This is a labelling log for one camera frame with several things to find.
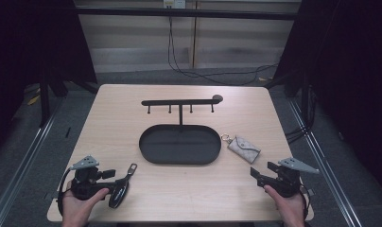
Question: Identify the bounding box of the person's right hand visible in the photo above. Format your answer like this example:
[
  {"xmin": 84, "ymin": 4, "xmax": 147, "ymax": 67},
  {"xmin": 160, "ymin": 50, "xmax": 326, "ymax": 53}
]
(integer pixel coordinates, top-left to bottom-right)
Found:
[{"xmin": 263, "ymin": 184, "xmax": 306, "ymax": 222}]

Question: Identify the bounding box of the black horizontal bar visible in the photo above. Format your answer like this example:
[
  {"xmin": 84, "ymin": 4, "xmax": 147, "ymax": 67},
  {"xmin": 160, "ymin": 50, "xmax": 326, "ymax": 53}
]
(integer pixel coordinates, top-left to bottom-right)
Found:
[{"xmin": 75, "ymin": 7, "xmax": 301, "ymax": 22}]

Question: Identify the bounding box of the black car key with strap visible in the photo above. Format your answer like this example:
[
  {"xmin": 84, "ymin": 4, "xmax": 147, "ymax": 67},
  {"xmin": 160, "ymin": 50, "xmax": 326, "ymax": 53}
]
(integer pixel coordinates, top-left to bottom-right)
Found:
[{"xmin": 108, "ymin": 163, "xmax": 138, "ymax": 209}]

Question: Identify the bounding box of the yellow tape scrap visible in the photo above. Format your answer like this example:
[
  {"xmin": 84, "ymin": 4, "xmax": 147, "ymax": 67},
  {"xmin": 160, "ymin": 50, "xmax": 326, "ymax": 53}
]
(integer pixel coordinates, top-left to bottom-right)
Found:
[{"xmin": 26, "ymin": 94, "xmax": 42, "ymax": 106}]

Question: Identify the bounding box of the black cable on floor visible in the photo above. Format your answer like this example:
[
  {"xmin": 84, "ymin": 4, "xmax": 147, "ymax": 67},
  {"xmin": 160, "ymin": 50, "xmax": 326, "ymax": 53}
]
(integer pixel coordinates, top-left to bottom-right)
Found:
[{"xmin": 167, "ymin": 15, "xmax": 279, "ymax": 87}]

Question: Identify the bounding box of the bundle of black cables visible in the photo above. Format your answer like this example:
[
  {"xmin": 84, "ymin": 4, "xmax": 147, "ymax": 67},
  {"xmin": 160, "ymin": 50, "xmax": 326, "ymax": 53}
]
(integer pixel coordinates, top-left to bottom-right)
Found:
[{"xmin": 285, "ymin": 84, "xmax": 318, "ymax": 145}]

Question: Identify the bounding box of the metal floor rail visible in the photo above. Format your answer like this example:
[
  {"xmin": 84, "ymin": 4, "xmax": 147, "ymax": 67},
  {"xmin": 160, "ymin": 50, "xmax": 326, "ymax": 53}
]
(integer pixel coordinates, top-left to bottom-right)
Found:
[
  {"xmin": 287, "ymin": 99, "xmax": 365, "ymax": 227},
  {"xmin": 0, "ymin": 97, "xmax": 66, "ymax": 227}
]

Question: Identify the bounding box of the person's left hand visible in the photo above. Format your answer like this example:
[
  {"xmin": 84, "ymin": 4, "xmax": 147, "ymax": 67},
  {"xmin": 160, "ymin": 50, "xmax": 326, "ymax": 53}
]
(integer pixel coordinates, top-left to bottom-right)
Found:
[{"xmin": 61, "ymin": 187, "xmax": 111, "ymax": 222}]

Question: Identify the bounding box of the grey key pouch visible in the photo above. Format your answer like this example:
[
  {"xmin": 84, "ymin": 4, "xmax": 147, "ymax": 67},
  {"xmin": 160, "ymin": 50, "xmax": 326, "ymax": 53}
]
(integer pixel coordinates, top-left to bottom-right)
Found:
[{"xmin": 220, "ymin": 133, "xmax": 262, "ymax": 165}]

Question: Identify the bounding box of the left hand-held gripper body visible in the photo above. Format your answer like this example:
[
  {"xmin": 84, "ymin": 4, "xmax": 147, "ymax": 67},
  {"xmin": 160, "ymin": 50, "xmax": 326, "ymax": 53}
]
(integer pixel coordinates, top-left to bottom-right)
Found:
[{"xmin": 69, "ymin": 155, "xmax": 110, "ymax": 201}]

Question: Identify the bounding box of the left hand-held gripper cable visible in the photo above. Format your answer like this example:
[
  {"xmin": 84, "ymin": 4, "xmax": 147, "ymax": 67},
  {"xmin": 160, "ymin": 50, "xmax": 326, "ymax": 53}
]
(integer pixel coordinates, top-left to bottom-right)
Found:
[{"xmin": 57, "ymin": 167, "xmax": 74, "ymax": 216}]

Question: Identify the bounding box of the black key rack with tray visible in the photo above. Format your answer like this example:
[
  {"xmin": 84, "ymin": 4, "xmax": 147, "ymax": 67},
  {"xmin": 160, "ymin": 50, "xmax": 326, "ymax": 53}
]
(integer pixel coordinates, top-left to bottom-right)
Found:
[{"xmin": 138, "ymin": 94, "xmax": 224, "ymax": 166}]

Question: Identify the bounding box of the black metal stand leg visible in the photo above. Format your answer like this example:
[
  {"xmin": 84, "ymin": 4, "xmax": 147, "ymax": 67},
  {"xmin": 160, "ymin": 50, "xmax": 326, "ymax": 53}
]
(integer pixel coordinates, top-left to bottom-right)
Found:
[
  {"xmin": 38, "ymin": 62, "xmax": 52, "ymax": 128},
  {"xmin": 300, "ymin": 72, "xmax": 310, "ymax": 128}
]

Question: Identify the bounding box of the black curtain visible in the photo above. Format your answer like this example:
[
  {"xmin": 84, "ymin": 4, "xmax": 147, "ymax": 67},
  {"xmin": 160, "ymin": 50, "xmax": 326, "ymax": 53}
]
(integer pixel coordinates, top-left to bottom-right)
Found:
[
  {"xmin": 0, "ymin": 0, "xmax": 97, "ymax": 155},
  {"xmin": 272, "ymin": 0, "xmax": 382, "ymax": 198}
]

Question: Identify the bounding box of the hand-held gripper cable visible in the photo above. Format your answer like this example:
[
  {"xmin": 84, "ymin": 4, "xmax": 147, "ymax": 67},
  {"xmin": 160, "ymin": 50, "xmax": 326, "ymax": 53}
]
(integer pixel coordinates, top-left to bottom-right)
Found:
[
  {"xmin": 57, "ymin": 167, "xmax": 74, "ymax": 216},
  {"xmin": 297, "ymin": 183, "xmax": 311, "ymax": 221}
]

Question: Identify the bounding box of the white wall socket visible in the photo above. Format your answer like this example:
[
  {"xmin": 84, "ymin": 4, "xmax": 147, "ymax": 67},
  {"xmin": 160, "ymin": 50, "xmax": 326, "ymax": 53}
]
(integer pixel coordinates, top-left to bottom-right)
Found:
[{"xmin": 163, "ymin": 0, "xmax": 187, "ymax": 9}]

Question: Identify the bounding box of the right hand-held gripper cable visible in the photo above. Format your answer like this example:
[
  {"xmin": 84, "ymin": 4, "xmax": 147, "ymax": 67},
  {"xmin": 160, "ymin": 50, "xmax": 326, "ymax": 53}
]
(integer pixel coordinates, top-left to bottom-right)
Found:
[{"xmin": 297, "ymin": 183, "xmax": 311, "ymax": 221}]

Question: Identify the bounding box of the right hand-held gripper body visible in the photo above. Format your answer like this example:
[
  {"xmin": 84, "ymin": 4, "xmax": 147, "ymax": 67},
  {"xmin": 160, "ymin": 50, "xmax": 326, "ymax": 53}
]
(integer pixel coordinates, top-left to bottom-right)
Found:
[{"xmin": 273, "ymin": 157, "xmax": 320, "ymax": 198}]

